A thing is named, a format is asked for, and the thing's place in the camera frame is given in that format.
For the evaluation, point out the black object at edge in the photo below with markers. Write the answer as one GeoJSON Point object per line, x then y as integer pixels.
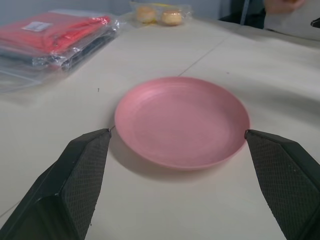
{"type": "Point", "coordinates": [315, 23]}

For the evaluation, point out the red cloth in plastic bag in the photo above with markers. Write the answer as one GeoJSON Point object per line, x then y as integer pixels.
{"type": "Point", "coordinates": [50, 32]}

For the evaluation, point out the round golden bun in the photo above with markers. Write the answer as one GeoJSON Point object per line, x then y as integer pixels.
{"type": "Point", "coordinates": [146, 13]}
{"type": "Point", "coordinates": [171, 17]}

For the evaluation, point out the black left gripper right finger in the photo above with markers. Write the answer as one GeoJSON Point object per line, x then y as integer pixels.
{"type": "Point", "coordinates": [285, 180]}

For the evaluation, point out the pink round plate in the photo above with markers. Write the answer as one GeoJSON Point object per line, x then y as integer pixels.
{"type": "Point", "coordinates": [182, 125]}

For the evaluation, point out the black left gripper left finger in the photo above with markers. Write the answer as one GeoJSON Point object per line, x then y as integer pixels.
{"type": "Point", "coordinates": [75, 182]}

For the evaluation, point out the person's bare hand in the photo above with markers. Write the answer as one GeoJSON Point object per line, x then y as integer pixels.
{"type": "Point", "coordinates": [283, 5]}

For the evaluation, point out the dark cloth in plastic bag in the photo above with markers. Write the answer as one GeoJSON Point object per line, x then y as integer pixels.
{"type": "Point", "coordinates": [62, 53]}

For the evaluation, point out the clear plastic bag of buns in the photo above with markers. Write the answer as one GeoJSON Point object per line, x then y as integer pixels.
{"type": "Point", "coordinates": [160, 13]}

